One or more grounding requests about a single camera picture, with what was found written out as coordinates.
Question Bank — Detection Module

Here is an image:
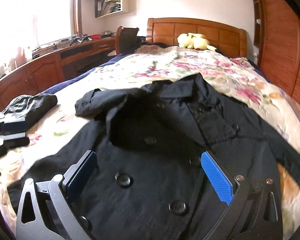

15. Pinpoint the black coat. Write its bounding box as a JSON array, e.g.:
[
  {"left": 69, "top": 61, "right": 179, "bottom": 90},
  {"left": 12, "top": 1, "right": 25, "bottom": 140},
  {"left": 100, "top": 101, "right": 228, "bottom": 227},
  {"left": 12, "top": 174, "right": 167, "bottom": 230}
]
[{"left": 7, "top": 73, "right": 300, "bottom": 240}]

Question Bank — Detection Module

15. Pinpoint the dark folded garment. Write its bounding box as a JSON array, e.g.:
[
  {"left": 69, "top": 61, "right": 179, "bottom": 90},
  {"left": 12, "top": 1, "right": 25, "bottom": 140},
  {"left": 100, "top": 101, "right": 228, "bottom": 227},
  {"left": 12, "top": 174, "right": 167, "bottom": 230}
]
[{"left": 0, "top": 93, "right": 58, "bottom": 132}]

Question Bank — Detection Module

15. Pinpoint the wooden desk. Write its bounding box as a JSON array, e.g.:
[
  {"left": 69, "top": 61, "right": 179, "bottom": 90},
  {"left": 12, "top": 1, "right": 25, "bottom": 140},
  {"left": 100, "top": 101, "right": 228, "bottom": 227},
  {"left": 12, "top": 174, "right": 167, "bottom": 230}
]
[{"left": 0, "top": 37, "right": 115, "bottom": 111}]

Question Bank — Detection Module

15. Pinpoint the red bowl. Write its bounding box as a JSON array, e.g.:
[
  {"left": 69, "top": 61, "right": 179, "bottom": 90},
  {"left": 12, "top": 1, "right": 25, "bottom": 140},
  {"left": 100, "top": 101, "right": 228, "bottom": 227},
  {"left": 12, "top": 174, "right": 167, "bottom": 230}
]
[{"left": 90, "top": 34, "right": 102, "bottom": 41}]

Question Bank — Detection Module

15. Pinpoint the wooden chair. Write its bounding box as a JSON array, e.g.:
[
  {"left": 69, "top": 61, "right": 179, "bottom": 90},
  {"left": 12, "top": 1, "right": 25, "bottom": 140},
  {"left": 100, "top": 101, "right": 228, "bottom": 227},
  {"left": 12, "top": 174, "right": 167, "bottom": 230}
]
[{"left": 115, "top": 26, "right": 139, "bottom": 55}]

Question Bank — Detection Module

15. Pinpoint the floral blanket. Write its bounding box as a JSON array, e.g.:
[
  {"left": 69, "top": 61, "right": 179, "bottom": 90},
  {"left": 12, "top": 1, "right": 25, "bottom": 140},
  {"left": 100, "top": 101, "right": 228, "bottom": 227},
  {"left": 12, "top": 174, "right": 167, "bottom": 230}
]
[{"left": 0, "top": 45, "right": 300, "bottom": 231}]

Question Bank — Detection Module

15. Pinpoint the wooden headboard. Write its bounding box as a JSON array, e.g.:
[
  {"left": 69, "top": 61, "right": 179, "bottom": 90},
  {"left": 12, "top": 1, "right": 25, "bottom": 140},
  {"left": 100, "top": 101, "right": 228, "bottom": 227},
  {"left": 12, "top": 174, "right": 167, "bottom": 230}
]
[{"left": 146, "top": 17, "right": 247, "bottom": 58}]

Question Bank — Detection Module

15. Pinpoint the wooden wardrobe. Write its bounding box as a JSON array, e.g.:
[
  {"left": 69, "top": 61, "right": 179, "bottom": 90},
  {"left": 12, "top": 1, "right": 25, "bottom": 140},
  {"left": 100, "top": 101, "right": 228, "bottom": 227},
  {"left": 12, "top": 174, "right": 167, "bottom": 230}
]
[{"left": 258, "top": 0, "right": 300, "bottom": 103}]

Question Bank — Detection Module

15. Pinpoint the yellow plush toy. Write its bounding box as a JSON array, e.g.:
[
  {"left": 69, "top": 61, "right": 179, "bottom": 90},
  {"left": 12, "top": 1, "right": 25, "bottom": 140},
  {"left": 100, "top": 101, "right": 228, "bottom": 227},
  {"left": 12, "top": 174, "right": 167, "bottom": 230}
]
[{"left": 177, "top": 33, "right": 217, "bottom": 51}]

